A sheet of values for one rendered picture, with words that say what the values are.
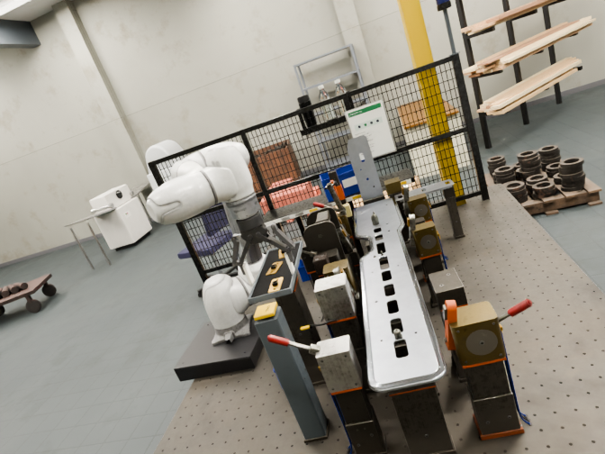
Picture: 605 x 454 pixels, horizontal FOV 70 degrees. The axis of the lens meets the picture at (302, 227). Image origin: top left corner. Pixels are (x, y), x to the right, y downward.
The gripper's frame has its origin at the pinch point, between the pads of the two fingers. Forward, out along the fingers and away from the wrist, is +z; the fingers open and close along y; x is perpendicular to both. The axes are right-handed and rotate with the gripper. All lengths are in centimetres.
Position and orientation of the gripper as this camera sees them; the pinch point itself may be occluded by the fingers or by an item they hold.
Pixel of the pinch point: (271, 274)
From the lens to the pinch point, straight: 133.3
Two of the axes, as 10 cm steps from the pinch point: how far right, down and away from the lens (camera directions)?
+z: 3.3, 8.9, 3.1
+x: 1.0, -3.6, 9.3
